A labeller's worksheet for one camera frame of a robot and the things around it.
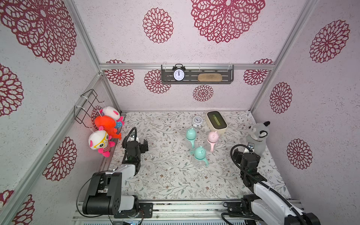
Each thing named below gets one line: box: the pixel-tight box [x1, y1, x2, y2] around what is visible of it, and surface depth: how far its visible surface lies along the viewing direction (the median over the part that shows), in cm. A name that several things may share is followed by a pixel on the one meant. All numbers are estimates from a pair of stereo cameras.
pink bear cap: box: [207, 130, 219, 148], surface depth 87 cm
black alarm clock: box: [172, 63, 186, 83], surface depth 92 cm
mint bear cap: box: [185, 127, 197, 141], surface depth 87 cm
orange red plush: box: [94, 115, 122, 140], surface depth 91 cm
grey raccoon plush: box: [246, 120, 271, 157], surface depth 87 cm
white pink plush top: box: [99, 105, 121, 121], surface depth 96 cm
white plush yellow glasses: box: [88, 125, 116, 158], surface depth 83 cm
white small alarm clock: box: [192, 115, 203, 128], surface depth 112 cm
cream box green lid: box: [205, 110, 228, 134], surface depth 108 cm
